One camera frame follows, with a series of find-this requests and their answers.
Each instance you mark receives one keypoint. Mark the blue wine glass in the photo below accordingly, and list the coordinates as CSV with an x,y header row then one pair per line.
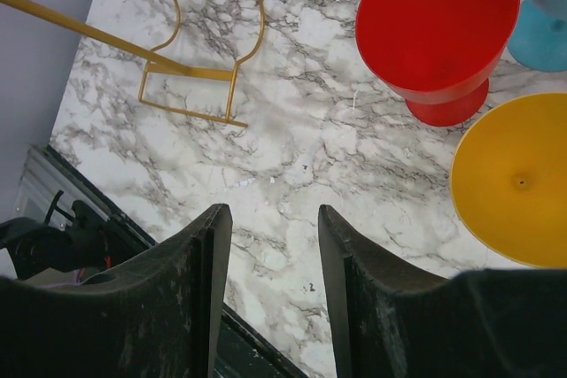
x,y
539,38

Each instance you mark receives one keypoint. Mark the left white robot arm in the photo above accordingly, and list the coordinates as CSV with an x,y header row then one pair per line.
x,y
62,241

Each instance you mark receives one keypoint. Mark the orange wine glass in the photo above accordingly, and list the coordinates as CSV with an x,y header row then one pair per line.
x,y
508,179

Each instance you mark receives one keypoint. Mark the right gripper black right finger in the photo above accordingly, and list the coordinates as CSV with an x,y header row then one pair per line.
x,y
389,318

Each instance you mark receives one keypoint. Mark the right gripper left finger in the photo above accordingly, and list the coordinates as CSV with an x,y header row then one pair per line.
x,y
157,314

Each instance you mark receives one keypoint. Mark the red wine glass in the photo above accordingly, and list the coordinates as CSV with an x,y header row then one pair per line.
x,y
436,54

